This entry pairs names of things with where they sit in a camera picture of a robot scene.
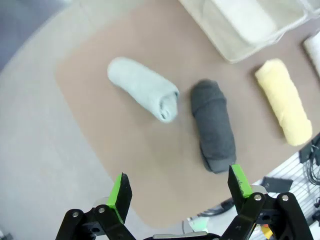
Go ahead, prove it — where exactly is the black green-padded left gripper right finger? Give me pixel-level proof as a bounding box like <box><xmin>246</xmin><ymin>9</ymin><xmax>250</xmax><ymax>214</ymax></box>
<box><xmin>219</xmin><ymin>164</ymin><xmax>315</xmax><ymax>240</ymax></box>

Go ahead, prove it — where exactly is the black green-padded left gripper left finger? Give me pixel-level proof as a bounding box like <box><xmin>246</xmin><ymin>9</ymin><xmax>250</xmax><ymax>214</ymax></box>
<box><xmin>56</xmin><ymin>172</ymin><xmax>137</xmax><ymax>240</ymax></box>

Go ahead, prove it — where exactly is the dark grey towel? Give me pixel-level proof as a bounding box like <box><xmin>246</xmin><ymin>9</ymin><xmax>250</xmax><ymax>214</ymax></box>
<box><xmin>189</xmin><ymin>79</ymin><xmax>237</xmax><ymax>175</ymax></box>

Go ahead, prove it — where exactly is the pale yellow towel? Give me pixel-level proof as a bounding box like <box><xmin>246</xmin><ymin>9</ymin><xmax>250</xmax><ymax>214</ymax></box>
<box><xmin>254</xmin><ymin>58</ymin><xmax>313</xmax><ymax>147</ymax></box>

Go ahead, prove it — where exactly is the pale mint towel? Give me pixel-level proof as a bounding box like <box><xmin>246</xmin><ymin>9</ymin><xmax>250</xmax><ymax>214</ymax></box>
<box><xmin>106</xmin><ymin>56</ymin><xmax>180</xmax><ymax>123</ymax></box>

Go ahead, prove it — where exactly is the black adapter box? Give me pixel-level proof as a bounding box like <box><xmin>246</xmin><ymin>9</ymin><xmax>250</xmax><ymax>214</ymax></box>
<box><xmin>261</xmin><ymin>176</ymin><xmax>294</xmax><ymax>193</ymax></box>

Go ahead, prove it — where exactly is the cream fabric storage bin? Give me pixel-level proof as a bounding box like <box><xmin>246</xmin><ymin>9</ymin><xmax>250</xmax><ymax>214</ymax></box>
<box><xmin>177</xmin><ymin>0</ymin><xmax>320</xmax><ymax>63</ymax></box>

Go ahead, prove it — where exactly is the white folded towel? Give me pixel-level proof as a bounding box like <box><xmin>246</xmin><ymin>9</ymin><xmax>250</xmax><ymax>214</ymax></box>
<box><xmin>303</xmin><ymin>34</ymin><xmax>320</xmax><ymax>73</ymax></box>

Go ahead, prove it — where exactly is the pale pink towel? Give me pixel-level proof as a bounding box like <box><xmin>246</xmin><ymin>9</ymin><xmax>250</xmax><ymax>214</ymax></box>
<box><xmin>211</xmin><ymin>0</ymin><xmax>277</xmax><ymax>43</ymax></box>

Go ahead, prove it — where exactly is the black cable bundle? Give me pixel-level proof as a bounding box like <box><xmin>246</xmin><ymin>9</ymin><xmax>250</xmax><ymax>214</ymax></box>
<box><xmin>299</xmin><ymin>136</ymin><xmax>320</xmax><ymax>193</ymax></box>

